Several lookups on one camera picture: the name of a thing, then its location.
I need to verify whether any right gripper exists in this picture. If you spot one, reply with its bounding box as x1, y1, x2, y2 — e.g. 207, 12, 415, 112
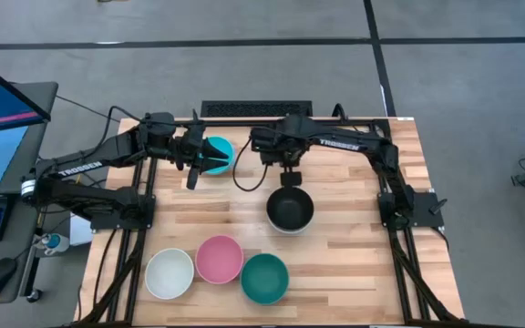
251, 116, 312, 187

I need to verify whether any turquoise bowl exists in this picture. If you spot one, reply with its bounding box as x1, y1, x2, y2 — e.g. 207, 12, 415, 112
201, 135, 236, 177

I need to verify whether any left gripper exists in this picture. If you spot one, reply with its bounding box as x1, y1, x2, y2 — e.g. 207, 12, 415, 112
175, 121, 231, 190

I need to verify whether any dark green bowl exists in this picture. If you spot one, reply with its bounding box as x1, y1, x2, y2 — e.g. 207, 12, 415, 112
240, 252, 291, 306

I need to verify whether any dark grey desk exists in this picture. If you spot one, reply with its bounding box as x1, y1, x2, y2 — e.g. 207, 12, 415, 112
0, 81, 59, 306

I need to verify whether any black aluminium table frame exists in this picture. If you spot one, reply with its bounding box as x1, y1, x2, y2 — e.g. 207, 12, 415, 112
75, 116, 464, 327

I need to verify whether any thin black cable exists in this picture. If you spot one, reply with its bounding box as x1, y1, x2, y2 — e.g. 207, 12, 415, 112
55, 94, 145, 128

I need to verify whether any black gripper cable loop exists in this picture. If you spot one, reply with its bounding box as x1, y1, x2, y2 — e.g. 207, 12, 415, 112
232, 135, 271, 193

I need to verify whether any black cable hoop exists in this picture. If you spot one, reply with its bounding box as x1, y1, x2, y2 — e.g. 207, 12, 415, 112
331, 103, 349, 123

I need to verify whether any black bowl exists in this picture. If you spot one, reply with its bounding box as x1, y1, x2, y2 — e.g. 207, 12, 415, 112
265, 185, 315, 232

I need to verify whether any black floor vent grille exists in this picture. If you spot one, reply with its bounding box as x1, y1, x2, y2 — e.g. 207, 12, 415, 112
200, 99, 314, 118

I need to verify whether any pink bowl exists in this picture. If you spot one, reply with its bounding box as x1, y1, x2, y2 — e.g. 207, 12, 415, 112
194, 234, 245, 285

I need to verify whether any white box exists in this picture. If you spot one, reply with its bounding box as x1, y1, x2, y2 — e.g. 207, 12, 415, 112
69, 212, 94, 248

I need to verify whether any pale cream bowl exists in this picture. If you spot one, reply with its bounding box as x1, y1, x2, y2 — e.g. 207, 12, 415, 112
144, 248, 196, 301

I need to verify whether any black computer monitor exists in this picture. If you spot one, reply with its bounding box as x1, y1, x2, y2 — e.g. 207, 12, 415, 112
0, 53, 53, 137

